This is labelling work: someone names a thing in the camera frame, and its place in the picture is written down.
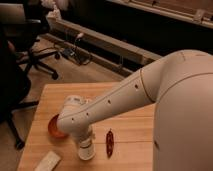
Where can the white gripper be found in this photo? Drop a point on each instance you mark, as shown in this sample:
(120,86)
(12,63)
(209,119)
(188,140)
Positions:
(82,134)

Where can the white ceramic cup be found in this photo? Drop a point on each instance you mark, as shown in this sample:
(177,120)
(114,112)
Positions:
(86,150)

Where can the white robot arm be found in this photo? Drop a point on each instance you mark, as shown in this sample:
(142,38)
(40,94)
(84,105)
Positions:
(180,85)

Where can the red chili pepper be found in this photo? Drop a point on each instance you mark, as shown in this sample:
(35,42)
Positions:
(109,143)

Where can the red-orange bowl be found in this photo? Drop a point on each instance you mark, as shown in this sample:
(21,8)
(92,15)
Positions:
(53,129)

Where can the blue device on floor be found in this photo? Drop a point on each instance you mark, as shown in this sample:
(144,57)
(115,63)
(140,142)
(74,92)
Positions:
(67,53)

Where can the black office chair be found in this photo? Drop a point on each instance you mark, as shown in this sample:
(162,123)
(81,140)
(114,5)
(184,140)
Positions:
(23,23)

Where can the white bottle on ledge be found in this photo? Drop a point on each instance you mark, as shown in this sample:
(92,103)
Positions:
(55,13)

